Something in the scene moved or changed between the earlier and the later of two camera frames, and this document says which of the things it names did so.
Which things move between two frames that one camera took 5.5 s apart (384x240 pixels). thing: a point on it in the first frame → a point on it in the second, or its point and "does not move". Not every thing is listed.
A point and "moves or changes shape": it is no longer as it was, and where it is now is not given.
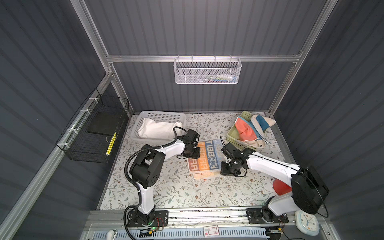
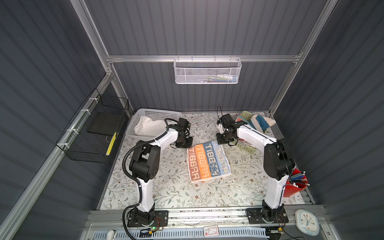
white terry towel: x=149 y=128 moves or changes shape
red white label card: x=211 y=231 does not move
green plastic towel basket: x=233 y=137 does not move
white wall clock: x=307 y=223 does not move
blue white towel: x=262 y=124 does not move
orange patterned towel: x=208 y=164 does not move
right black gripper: x=223 y=171 → x=219 y=140
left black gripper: x=195 y=155 → x=189 y=144
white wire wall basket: x=207 y=71 does not move
